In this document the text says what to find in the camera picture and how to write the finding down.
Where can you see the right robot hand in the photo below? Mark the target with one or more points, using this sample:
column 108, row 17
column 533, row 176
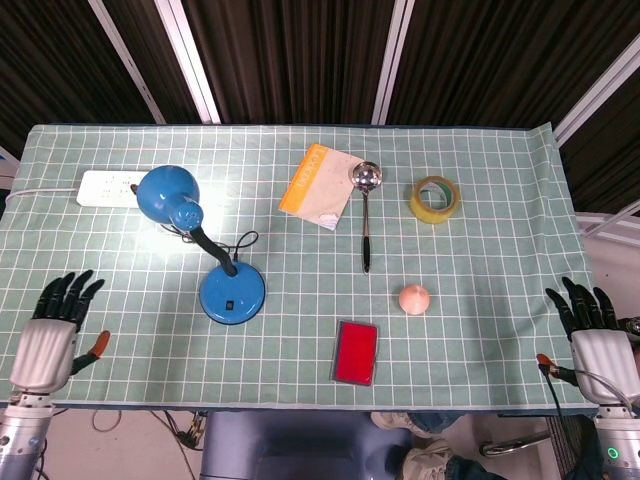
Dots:
column 602, row 360

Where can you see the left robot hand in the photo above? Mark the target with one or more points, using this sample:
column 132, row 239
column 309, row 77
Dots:
column 45, row 350

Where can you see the blue gooseneck desk lamp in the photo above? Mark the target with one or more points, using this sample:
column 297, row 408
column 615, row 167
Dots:
column 232, row 298

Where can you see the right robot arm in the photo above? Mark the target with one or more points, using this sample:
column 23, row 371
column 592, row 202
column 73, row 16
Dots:
column 617, row 450

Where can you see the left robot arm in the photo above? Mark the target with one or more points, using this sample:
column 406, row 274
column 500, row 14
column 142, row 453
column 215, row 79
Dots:
column 20, row 440

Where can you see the small dark brown object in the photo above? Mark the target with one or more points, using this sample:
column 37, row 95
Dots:
column 135, row 188

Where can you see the black mesh chair part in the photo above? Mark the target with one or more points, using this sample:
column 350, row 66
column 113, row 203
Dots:
column 575, row 445

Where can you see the chrome chair base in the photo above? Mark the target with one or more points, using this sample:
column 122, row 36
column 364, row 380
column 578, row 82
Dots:
column 515, row 443

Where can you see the white power strip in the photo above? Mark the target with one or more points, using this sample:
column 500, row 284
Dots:
column 100, row 188

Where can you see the peach coloured ball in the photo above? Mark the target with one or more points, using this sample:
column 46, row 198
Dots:
column 415, row 300

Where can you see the white sneaker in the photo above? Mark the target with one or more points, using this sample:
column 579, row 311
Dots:
column 425, row 460
column 392, row 424

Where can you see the yellow packing tape roll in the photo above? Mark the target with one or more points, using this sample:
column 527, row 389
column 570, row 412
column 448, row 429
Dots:
column 425, row 213

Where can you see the red card wallet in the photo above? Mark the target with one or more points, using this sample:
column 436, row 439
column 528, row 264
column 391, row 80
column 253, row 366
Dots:
column 356, row 353

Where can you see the grey blue robot torso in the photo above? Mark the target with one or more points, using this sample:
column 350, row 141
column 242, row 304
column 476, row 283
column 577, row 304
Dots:
column 280, row 445

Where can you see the green checked tablecloth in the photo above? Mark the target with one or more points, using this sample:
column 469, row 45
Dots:
column 300, row 280

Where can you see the orange and white booklet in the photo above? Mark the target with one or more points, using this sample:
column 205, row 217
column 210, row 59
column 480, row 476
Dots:
column 320, row 185

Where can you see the dark brown pleated curtain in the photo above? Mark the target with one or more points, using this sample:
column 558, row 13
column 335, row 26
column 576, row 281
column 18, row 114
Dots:
column 300, row 50

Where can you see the white frame post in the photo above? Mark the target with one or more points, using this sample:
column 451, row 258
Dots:
column 600, row 82
column 394, row 55
column 187, row 55
column 125, row 55

